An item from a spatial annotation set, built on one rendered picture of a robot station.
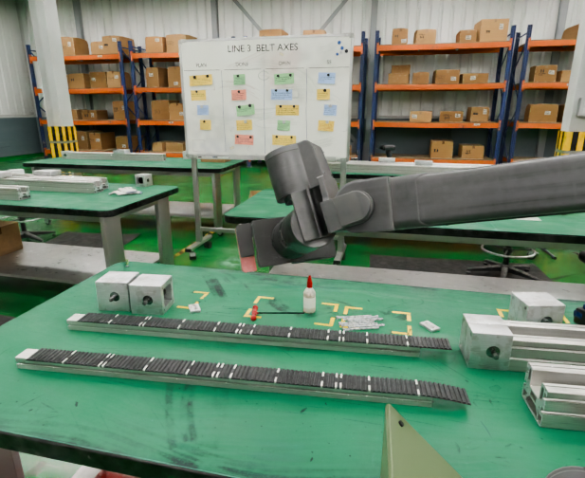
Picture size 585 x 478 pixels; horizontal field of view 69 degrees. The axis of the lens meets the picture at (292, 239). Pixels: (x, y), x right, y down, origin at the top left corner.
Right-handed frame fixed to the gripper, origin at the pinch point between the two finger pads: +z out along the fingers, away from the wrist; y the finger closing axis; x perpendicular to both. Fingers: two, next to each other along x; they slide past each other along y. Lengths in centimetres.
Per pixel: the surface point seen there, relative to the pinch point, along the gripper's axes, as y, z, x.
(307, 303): -21, 58, 11
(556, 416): -50, 5, 40
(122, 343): 31, 58, 12
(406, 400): -26.3, 18.4, 33.9
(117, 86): 74, 1036, -596
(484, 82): -670, 626, -347
